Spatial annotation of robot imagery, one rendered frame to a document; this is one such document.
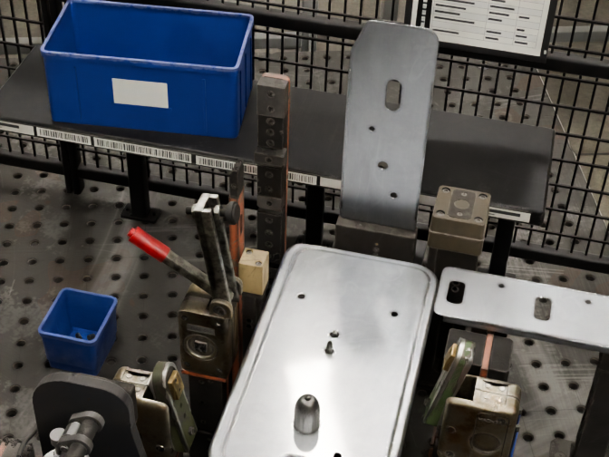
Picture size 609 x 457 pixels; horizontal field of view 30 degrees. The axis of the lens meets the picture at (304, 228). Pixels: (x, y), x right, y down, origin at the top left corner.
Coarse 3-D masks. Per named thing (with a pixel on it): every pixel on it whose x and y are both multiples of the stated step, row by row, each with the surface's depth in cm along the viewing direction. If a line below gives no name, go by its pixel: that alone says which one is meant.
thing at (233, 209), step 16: (192, 208) 138; (208, 208) 138; (208, 224) 137; (224, 224) 141; (208, 240) 139; (224, 240) 142; (208, 256) 140; (224, 256) 144; (208, 272) 142; (224, 272) 142; (224, 288) 143
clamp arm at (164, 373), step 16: (160, 368) 131; (176, 368) 133; (160, 384) 131; (176, 384) 132; (160, 400) 132; (176, 400) 134; (176, 416) 134; (192, 416) 138; (176, 432) 135; (192, 432) 137; (176, 448) 138
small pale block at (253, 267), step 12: (252, 252) 153; (264, 252) 153; (240, 264) 151; (252, 264) 151; (264, 264) 151; (240, 276) 153; (252, 276) 152; (264, 276) 153; (252, 288) 154; (264, 288) 155; (252, 300) 156; (264, 300) 158; (252, 312) 157; (252, 324) 159
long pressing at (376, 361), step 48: (288, 288) 157; (336, 288) 158; (384, 288) 158; (432, 288) 159; (288, 336) 150; (384, 336) 151; (240, 384) 143; (288, 384) 144; (336, 384) 144; (384, 384) 144; (240, 432) 138; (288, 432) 138; (336, 432) 138; (384, 432) 139
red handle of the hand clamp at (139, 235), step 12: (132, 228) 143; (132, 240) 143; (144, 240) 143; (156, 240) 144; (156, 252) 143; (168, 252) 144; (168, 264) 144; (180, 264) 144; (192, 276) 145; (204, 276) 146; (204, 288) 146; (228, 288) 147
